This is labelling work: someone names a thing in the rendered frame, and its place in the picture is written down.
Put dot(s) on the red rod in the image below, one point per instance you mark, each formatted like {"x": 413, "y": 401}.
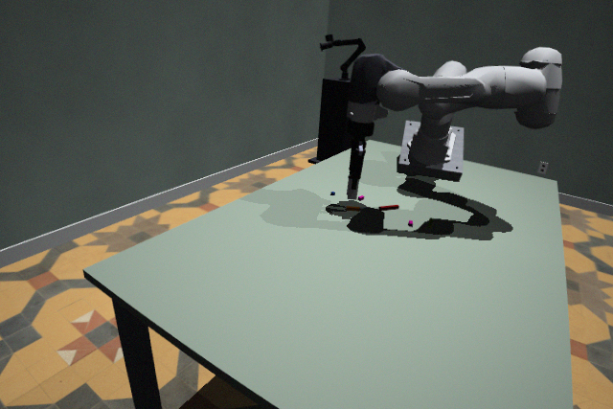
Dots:
{"x": 391, "y": 207}

